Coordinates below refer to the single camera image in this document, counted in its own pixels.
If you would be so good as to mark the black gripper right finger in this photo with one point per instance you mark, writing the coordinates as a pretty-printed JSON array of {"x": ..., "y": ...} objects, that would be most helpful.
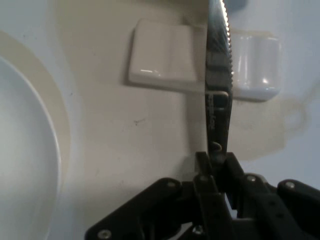
[{"x": 275, "y": 212}]

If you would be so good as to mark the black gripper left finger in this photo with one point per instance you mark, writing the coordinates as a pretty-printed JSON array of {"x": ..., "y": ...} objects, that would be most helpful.
[{"x": 160, "y": 210}]

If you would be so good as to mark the white ceramic cutlery rest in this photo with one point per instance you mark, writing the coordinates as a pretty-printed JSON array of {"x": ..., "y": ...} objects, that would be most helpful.
[
  {"x": 162, "y": 55},
  {"x": 257, "y": 65}
]

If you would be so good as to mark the white round plate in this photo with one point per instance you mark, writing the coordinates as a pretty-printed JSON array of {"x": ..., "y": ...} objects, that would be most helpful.
[{"x": 25, "y": 150}]

